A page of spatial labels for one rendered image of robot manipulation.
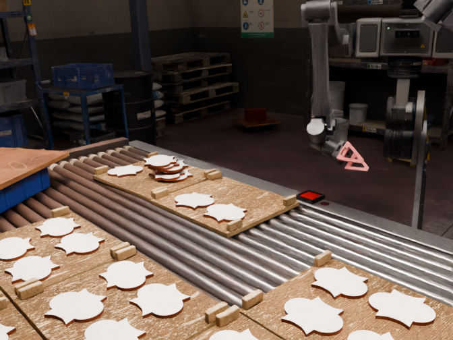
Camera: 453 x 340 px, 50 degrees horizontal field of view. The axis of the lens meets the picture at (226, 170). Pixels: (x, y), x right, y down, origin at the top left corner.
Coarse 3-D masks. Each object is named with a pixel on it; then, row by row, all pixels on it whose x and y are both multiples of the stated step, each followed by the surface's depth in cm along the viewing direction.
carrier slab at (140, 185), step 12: (144, 168) 213; (192, 168) 211; (108, 180) 200; (120, 180) 199; (132, 180) 199; (144, 180) 198; (192, 180) 196; (204, 180) 197; (132, 192) 187; (144, 192) 185
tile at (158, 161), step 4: (152, 156) 206; (156, 156) 206; (160, 156) 206; (164, 156) 206; (144, 160) 203; (148, 160) 201; (152, 160) 201; (156, 160) 201; (160, 160) 201; (164, 160) 200; (168, 160) 200; (172, 160) 200; (144, 164) 196; (148, 164) 197; (152, 164) 196; (156, 164) 196; (160, 164) 196; (164, 164) 195; (168, 164) 196; (172, 164) 199
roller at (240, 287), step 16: (64, 192) 196; (96, 208) 178; (128, 224) 163; (144, 240) 155; (160, 240) 151; (176, 256) 143; (192, 256) 140; (208, 272) 133; (224, 272) 132; (240, 288) 125
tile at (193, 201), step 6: (180, 198) 175; (186, 198) 175; (192, 198) 175; (198, 198) 175; (204, 198) 175; (210, 198) 174; (180, 204) 170; (186, 204) 170; (192, 204) 170; (198, 204) 170; (204, 204) 169; (210, 204) 170
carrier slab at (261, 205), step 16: (176, 192) 184; (192, 192) 184; (208, 192) 183; (224, 192) 183; (240, 192) 182; (256, 192) 182; (176, 208) 170; (256, 208) 167; (272, 208) 167; (288, 208) 169; (208, 224) 157; (224, 224) 156; (256, 224) 159
